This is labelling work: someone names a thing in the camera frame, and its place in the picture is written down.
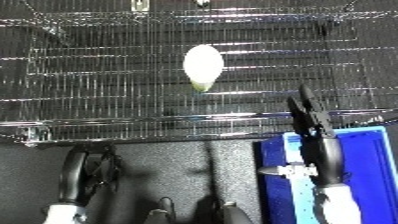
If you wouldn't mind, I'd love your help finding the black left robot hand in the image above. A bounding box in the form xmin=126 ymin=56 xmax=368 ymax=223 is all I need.
xmin=56 ymin=142 xmax=125 ymax=206

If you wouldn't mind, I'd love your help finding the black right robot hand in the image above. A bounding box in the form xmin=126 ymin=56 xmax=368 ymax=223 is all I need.
xmin=255 ymin=83 xmax=347 ymax=188

